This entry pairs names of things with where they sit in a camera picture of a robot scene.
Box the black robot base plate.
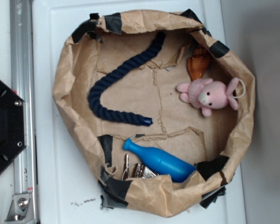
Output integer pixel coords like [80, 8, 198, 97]
[0, 80, 26, 175]

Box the aluminium extrusion rail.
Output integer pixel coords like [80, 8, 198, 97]
[9, 0, 38, 199]

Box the pink plush animal toy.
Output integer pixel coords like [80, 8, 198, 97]
[176, 77, 246, 118]

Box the metal corner bracket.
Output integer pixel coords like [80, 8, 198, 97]
[4, 193, 36, 224]

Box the orange conch seashell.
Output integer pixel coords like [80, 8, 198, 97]
[187, 47, 211, 81]

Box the brown paper bag bin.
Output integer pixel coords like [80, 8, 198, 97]
[53, 10, 255, 217]

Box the blue plastic bottle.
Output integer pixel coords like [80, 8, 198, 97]
[123, 139, 196, 183]

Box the dark blue twisted rope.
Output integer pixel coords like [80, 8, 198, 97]
[88, 32, 167, 127]

